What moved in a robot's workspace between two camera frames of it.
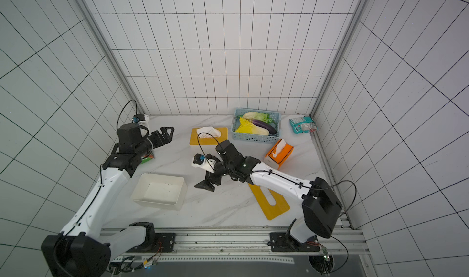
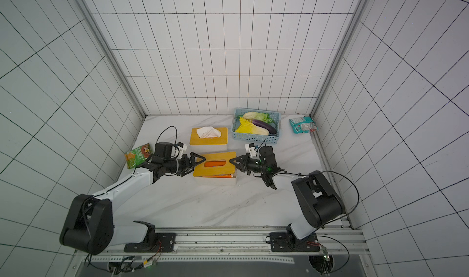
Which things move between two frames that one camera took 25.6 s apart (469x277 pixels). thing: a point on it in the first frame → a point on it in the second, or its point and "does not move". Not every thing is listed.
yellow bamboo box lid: (194, 135) does not move
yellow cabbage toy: (247, 126) does not move
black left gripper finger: (167, 133) → (192, 157)
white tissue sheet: (210, 130) does not move
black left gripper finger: (160, 143) → (187, 171)
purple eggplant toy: (270, 129) does not move
